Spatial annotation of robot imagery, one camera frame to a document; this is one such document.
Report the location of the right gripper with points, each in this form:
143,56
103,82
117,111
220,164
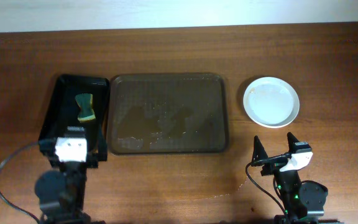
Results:
274,166

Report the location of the yellow green sponge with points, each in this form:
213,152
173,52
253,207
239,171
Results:
85,103

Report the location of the brown serving tray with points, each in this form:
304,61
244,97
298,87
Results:
167,113

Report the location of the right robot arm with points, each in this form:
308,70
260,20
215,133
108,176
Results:
300,201

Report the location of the pale green plate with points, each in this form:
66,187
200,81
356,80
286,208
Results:
271,102

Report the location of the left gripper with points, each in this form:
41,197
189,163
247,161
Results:
95,157

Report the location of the black sponge tray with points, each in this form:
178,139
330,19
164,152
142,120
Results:
61,119

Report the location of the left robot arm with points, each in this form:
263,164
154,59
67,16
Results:
61,192

